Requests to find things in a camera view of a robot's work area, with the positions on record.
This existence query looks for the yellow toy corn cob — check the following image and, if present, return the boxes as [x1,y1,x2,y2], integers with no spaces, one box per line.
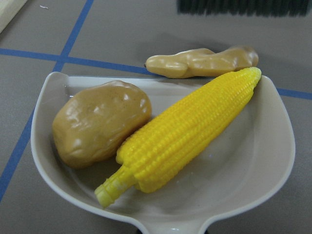
[95,67,261,208]

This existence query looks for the brown toy potato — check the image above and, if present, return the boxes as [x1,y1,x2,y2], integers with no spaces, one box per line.
[52,80,152,169]

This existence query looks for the tan toy ginger root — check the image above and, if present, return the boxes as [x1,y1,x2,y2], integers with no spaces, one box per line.
[145,45,259,78]

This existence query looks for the beige plastic dustpan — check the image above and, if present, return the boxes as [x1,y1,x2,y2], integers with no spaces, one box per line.
[31,68,295,234]

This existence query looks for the beige hand brush black bristles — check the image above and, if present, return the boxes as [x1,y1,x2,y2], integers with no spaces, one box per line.
[176,0,312,17]

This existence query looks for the wooden cutting board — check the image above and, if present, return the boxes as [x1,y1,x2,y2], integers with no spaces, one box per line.
[0,0,27,33]

